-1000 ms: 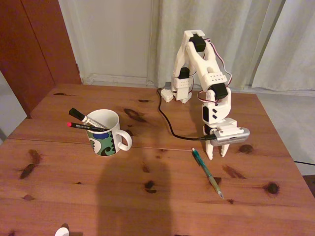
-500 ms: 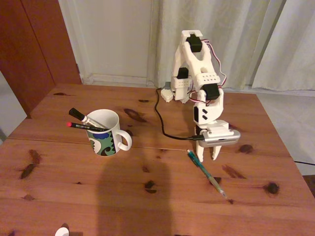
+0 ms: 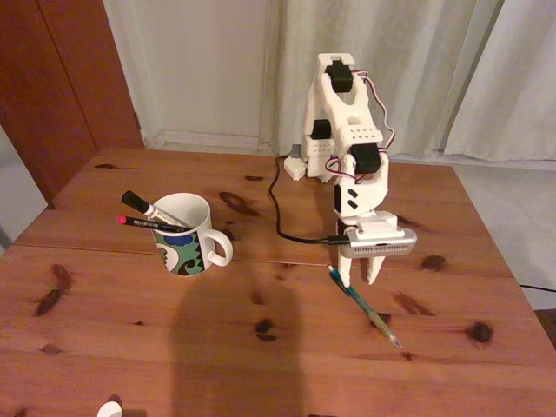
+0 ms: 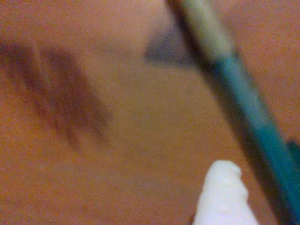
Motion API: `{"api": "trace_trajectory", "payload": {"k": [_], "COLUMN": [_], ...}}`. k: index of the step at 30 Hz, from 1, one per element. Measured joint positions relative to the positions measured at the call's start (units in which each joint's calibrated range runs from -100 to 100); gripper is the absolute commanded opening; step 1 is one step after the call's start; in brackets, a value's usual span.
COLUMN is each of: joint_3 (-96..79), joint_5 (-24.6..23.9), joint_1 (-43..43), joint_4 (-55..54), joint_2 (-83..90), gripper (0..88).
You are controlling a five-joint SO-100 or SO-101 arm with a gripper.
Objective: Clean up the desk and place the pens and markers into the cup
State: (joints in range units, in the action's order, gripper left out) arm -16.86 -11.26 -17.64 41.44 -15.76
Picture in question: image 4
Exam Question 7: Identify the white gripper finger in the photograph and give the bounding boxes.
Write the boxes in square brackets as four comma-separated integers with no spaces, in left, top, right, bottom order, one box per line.
[193,160,260,225]

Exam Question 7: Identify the teal mechanical pencil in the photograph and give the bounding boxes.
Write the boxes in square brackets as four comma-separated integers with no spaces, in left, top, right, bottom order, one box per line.
[168,0,300,225]

